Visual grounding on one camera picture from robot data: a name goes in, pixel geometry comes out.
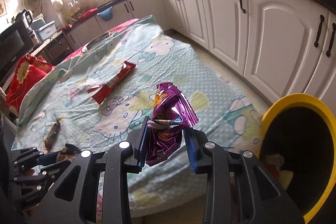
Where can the light blue printed blanket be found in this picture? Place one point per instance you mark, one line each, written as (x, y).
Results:
(170, 69)

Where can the pale yellow wrapper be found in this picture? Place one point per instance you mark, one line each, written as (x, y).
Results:
(286, 177)

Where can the white orange plastic bag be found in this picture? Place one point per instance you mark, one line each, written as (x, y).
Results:
(273, 161)

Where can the purple foil wrapper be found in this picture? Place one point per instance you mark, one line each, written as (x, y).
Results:
(168, 113)

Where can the long red snack wrapper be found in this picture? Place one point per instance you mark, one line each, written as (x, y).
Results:
(113, 83)

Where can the brown candy wrapper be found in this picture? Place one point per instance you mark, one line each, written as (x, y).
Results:
(52, 134)

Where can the round metal basin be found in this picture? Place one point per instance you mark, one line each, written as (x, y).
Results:
(90, 43)

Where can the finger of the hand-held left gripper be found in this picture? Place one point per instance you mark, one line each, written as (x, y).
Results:
(39, 178)
(48, 158)

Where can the light blue plastic box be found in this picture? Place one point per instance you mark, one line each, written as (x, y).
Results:
(44, 28)

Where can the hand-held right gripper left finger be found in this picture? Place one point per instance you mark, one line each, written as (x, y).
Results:
(140, 145)

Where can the black electric kettle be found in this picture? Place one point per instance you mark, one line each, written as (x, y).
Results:
(27, 18)

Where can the yellow trash bin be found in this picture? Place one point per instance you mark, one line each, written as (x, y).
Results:
(288, 100)

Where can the red floral pillow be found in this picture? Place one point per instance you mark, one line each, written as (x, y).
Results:
(25, 77)

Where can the red cloth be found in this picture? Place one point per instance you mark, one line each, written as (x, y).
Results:
(88, 13)

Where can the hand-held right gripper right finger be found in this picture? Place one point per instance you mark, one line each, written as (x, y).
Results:
(190, 153)

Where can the black microwave oven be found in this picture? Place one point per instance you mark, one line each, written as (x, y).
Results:
(14, 45)

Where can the dark pleated snack wrapper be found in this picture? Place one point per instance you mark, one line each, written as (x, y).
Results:
(69, 151)

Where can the cream jug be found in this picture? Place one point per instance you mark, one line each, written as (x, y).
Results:
(58, 5)

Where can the blue plastic container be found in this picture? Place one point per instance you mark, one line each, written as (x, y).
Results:
(105, 15)

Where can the white lower kitchen cabinets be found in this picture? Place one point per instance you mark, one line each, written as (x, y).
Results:
(275, 43)

